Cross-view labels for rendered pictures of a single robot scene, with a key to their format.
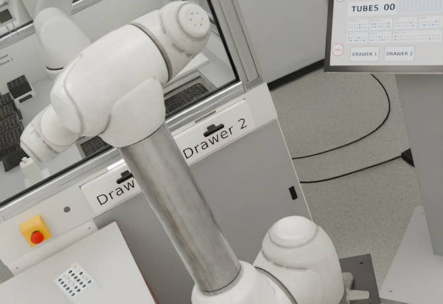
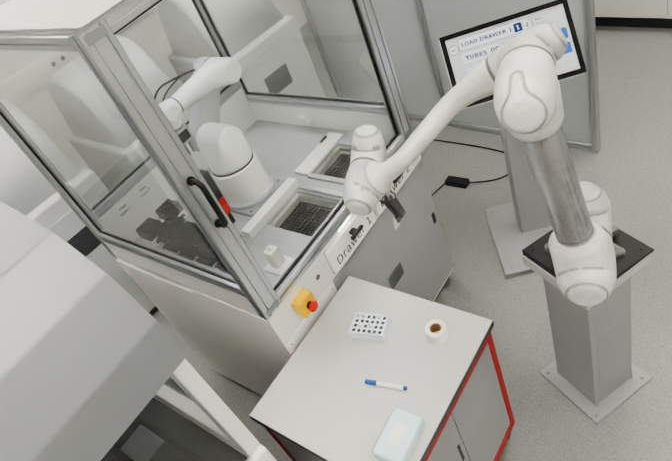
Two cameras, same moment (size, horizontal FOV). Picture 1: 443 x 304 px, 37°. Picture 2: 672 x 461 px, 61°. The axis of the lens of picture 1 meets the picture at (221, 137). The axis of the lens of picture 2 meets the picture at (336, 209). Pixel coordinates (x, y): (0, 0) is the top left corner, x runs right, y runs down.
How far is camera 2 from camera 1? 1.21 m
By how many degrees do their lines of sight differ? 24
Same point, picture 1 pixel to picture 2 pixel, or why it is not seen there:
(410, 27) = not seen: hidden behind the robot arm
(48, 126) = (377, 178)
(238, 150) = (405, 191)
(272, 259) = not seen: hidden behind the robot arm
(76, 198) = (322, 265)
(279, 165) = (425, 197)
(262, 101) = not seen: hidden behind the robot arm
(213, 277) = (587, 227)
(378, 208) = (455, 222)
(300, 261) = (604, 206)
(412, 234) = (496, 227)
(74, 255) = (338, 312)
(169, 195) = (569, 168)
